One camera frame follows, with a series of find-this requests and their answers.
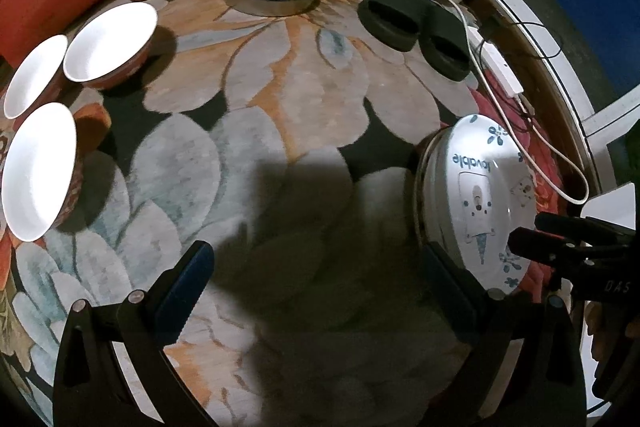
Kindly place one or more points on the white bowl red outside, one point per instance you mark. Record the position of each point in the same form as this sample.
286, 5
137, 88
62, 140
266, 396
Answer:
40, 172
107, 39
32, 77

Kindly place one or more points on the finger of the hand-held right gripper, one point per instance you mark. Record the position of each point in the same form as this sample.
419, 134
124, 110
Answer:
530, 244
555, 223

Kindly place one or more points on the white power strip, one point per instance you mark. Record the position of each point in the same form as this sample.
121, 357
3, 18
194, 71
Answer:
500, 67

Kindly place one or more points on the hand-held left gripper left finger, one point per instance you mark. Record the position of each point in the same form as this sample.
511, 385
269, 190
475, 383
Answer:
182, 297

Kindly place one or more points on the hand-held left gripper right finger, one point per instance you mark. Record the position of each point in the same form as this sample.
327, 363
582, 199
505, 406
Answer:
447, 292

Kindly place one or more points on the small bear print plate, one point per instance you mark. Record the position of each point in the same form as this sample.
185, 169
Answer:
480, 187

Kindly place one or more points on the large bear print plate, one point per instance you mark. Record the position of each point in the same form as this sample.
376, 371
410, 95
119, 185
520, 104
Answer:
419, 197

